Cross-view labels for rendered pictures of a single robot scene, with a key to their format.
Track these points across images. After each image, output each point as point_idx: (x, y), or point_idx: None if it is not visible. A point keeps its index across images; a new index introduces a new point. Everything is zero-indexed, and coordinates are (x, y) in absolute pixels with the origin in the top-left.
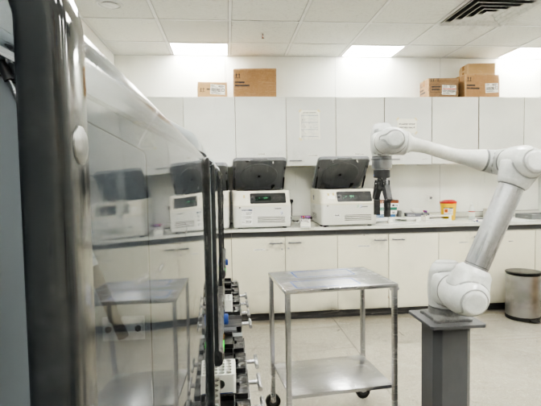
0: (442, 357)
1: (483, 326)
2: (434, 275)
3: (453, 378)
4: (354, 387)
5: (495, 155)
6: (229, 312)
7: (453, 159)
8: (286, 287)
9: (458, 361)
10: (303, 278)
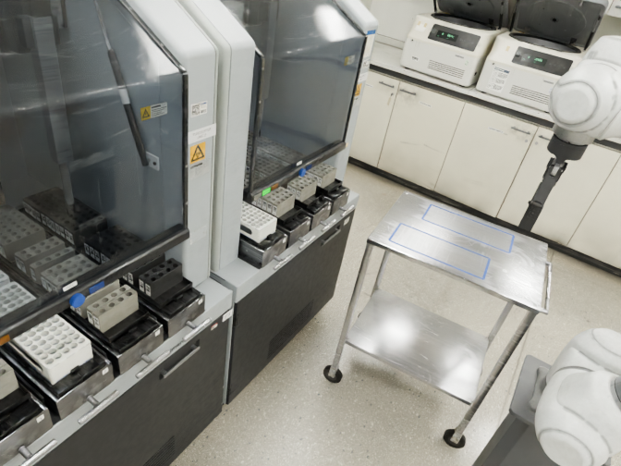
0: (514, 445)
1: (602, 465)
2: (570, 350)
3: None
4: (423, 375)
5: None
6: (254, 242)
7: None
8: (379, 231)
9: (537, 464)
10: (428, 225)
